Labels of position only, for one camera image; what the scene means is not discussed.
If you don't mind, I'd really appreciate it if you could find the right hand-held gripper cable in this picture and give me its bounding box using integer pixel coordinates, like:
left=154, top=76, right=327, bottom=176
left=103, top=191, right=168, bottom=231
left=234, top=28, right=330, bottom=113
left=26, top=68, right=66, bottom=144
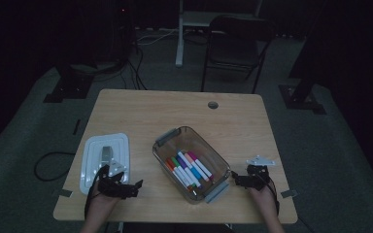
left=266, top=177, right=282, bottom=216

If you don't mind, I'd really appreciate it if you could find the small black floor strip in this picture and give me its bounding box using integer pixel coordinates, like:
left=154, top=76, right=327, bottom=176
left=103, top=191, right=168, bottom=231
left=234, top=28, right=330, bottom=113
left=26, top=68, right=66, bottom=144
left=72, top=118, right=82, bottom=136

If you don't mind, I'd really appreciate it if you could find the left hand-held gripper cable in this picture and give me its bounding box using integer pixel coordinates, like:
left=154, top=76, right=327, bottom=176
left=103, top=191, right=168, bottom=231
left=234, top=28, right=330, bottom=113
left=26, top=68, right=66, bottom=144
left=83, top=166, right=106, bottom=219

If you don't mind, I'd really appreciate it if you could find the black folding chair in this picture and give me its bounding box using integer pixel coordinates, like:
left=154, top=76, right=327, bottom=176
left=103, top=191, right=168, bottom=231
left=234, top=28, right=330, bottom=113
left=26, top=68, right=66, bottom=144
left=200, top=15, right=277, bottom=95

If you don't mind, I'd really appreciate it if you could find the white box lid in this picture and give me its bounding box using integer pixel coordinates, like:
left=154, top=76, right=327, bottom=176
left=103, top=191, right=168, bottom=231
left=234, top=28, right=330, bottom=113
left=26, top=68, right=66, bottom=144
left=79, top=132, right=131, bottom=196

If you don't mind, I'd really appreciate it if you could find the pile of coloured markers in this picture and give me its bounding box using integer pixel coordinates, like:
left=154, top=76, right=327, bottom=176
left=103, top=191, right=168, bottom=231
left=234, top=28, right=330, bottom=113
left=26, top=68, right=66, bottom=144
left=164, top=150, right=215, bottom=192

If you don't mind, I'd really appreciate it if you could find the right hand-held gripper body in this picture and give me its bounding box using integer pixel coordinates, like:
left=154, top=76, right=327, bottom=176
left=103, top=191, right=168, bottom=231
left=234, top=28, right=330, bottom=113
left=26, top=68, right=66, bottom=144
left=243, top=155, right=277, bottom=192

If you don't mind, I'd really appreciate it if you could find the person's left hand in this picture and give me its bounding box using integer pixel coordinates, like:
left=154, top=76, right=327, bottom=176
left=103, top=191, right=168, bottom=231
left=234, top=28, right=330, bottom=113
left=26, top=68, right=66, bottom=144
left=87, top=188, right=121, bottom=213

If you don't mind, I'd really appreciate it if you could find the person's right hand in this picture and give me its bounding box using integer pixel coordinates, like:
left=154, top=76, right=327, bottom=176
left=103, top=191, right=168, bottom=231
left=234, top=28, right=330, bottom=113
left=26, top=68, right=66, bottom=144
left=247, top=185, right=279, bottom=211

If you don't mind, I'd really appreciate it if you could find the magenta cap marker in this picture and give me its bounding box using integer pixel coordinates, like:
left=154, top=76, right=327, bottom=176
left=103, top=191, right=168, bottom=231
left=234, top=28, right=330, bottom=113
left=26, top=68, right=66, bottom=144
left=187, top=150, right=215, bottom=180

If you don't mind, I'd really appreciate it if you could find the black stand with base plate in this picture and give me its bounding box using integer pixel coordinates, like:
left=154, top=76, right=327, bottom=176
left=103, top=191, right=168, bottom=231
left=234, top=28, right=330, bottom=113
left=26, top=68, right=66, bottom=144
left=42, top=62, right=95, bottom=104
left=278, top=0, right=328, bottom=116

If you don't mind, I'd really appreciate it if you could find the clear plastic storage box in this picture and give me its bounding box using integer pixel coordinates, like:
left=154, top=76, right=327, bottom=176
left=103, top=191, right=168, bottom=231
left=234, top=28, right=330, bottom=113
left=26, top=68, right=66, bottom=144
left=152, top=125, right=232, bottom=205

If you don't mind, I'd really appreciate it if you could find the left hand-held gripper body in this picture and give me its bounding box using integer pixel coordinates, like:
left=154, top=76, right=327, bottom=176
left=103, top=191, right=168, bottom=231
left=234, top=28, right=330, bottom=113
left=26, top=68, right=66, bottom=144
left=93, top=157, right=136, bottom=200

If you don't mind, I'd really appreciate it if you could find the white metal desk frame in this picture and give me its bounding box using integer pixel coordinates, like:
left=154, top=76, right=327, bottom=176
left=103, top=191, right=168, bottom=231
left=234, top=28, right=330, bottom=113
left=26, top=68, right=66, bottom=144
left=175, top=0, right=264, bottom=68

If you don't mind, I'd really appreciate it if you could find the black floor cables bundle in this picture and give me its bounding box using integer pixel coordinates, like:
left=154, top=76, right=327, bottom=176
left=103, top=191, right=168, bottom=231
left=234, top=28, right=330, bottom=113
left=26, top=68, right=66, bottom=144
left=93, top=42, right=149, bottom=91

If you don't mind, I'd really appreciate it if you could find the white floor cable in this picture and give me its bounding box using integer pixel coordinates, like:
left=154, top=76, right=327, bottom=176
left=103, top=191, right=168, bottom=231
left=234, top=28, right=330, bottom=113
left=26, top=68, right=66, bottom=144
left=135, top=28, right=180, bottom=47

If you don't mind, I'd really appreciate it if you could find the hand-held gripper cable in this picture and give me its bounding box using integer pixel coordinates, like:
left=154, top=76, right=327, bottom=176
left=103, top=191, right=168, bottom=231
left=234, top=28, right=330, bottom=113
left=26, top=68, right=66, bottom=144
left=83, top=166, right=106, bottom=219
left=266, top=177, right=282, bottom=216

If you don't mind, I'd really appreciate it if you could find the black cable loop on floor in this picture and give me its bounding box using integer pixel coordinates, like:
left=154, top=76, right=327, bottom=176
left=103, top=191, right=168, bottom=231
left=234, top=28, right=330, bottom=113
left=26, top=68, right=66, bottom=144
left=33, top=150, right=77, bottom=183

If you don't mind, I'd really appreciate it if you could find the grey tape piece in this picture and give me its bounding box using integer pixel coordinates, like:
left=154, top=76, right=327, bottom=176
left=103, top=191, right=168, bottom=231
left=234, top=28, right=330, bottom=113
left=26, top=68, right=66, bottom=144
left=57, top=188, right=75, bottom=199
left=281, top=189, right=299, bottom=199

